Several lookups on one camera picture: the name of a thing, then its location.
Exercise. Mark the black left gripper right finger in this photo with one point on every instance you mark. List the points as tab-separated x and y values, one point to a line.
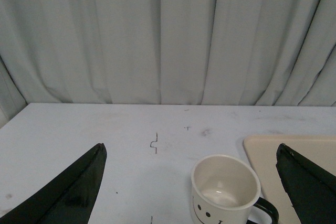
311	189

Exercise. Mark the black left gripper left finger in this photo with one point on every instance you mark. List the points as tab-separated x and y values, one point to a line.
69	197

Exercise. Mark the white smiley face mug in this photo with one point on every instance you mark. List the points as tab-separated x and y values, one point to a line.
224	190

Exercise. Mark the beige plastic tray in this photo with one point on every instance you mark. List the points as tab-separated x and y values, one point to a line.
261	152

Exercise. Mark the white curtain backdrop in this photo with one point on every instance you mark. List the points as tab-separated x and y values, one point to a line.
199	52

